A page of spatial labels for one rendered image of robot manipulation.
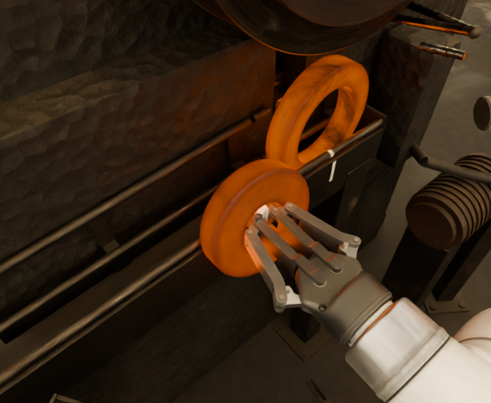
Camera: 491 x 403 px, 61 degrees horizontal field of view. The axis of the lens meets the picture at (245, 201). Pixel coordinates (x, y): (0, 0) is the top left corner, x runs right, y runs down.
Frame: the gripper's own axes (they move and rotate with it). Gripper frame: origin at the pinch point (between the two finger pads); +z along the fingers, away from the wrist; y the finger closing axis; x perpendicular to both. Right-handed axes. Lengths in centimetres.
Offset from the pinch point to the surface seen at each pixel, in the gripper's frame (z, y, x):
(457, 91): 36, 160, -75
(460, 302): -25, 63, -70
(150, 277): -0.3, -14.3, -2.8
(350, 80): 2.2, 19.2, 8.6
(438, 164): -7.0, 39.6, -12.4
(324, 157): 0.0, 14.5, -1.1
